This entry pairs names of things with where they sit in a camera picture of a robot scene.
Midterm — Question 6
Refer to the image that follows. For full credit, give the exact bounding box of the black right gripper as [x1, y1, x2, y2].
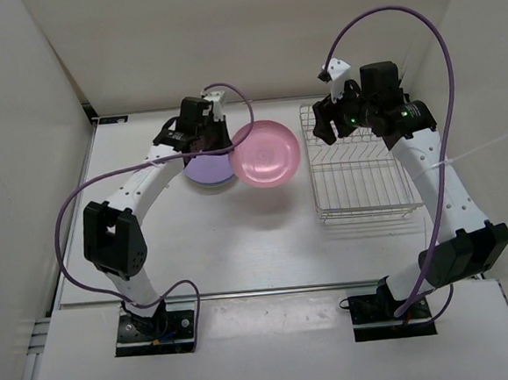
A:
[309, 76, 380, 147]

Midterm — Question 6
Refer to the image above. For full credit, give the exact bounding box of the purple plate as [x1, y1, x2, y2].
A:
[184, 154, 234, 183]

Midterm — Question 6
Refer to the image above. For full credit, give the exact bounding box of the blue plate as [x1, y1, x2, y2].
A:
[191, 177, 237, 188]

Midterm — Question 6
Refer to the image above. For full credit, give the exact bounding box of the cream bear plate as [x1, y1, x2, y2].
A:
[198, 183, 232, 192]

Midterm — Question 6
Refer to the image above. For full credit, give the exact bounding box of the pink plate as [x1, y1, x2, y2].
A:
[228, 120, 301, 189]

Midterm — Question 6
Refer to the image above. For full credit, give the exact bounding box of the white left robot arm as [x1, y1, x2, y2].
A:
[83, 90, 232, 339]

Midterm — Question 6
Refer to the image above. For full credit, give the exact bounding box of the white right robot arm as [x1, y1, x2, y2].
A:
[312, 59, 508, 320]

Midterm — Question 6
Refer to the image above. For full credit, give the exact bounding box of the white zip tie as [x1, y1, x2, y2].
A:
[425, 128, 508, 177]

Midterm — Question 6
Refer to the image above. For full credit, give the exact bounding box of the black XDOF label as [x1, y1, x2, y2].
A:
[98, 116, 129, 125]

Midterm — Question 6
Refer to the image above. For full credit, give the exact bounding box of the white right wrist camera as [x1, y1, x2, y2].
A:
[318, 58, 351, 104]

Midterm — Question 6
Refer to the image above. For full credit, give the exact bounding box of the metal wire dish rack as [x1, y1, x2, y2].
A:
[299, 104, 422, 225]

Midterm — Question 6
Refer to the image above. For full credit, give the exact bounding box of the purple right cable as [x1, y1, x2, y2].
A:
[323, 0, 475, 331]

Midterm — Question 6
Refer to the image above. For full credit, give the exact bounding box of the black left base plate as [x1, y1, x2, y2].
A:
[114, 303, 197, 358]

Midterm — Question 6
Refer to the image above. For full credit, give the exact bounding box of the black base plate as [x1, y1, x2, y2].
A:
[114, 303, 197, 358]
[340, 294, 437, 343]

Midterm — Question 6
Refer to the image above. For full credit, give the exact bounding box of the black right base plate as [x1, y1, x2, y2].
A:
[340, 294, 437, 343]

